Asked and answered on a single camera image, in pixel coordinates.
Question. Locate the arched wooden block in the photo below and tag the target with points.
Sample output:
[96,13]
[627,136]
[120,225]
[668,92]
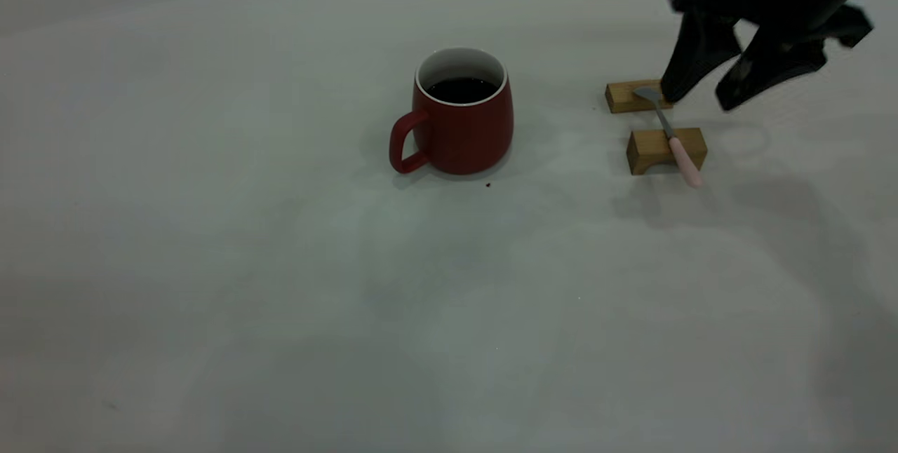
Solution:
[649,144]

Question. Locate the red mug with white interior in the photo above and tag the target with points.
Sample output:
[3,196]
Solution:
[463,134]

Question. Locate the flat wooden block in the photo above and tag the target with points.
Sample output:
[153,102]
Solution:
[621,97]

